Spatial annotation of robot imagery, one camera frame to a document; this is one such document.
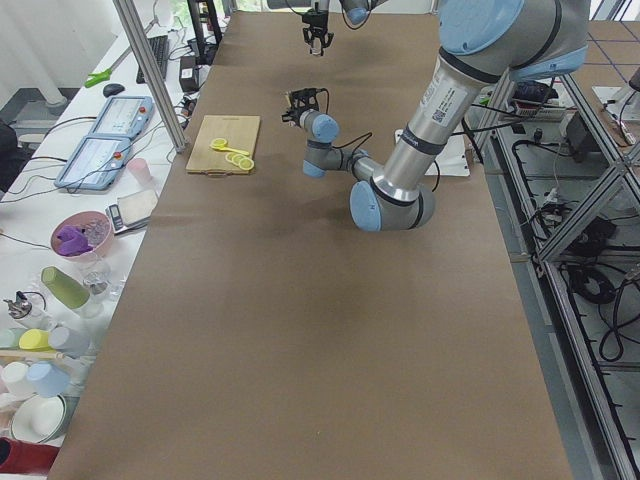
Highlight kitchen scale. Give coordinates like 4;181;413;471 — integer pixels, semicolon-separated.
105;189;158;235

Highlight pink bowl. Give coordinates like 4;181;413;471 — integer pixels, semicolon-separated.
50;211;115;262

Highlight lemon slice middle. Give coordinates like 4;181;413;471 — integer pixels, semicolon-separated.
231;154;249;166

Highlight lower teach pendant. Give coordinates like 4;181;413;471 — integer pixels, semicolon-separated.
54;135;132;191

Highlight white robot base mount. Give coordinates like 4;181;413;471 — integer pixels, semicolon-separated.
425;129;470;177

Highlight upper teach pendant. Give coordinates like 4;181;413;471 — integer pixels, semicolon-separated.
90;95;154;140

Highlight green tumbler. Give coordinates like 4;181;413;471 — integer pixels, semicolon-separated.
41;266;90;310

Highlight teach pendant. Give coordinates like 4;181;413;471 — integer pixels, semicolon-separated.
90;95;154;140
54;135;132;191

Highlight black computer mouse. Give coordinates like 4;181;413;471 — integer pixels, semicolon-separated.
102;83;126;98

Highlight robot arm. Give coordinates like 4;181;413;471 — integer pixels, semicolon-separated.
282;1;590;232
276;0;384;56

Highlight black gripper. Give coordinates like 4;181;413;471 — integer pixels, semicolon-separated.
281;91;313;125
302;9;334;56

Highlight black keyboard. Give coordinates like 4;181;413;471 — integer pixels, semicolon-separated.
132;35;169;86

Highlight pink cup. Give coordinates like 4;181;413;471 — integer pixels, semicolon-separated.
126;158;153;185

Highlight lemon slice lower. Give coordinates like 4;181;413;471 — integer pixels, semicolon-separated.
225;153;243;164

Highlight bamboo cutting board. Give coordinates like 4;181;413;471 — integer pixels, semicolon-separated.
185;115;261;176

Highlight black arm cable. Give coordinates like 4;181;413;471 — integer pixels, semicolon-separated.
314;87;374;151

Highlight aluminium frame post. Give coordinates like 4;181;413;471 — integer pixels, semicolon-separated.
113;0;187;153

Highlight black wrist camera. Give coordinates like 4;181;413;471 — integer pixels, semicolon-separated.
291;87;320;109

